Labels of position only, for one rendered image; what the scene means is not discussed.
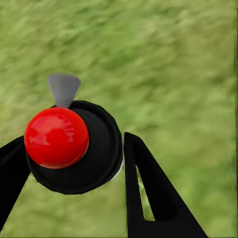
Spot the pesticide atomizer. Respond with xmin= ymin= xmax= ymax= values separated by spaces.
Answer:
xmin=24 ymin=73 xmax=124 ymax=195

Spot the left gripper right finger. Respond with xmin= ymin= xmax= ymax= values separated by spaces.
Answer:
xmin=123 ymin=132 xmax=208 ymax=238

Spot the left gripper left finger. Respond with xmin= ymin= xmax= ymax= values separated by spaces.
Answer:
xmin=0 ymin=136 xmax=30 ymax=232

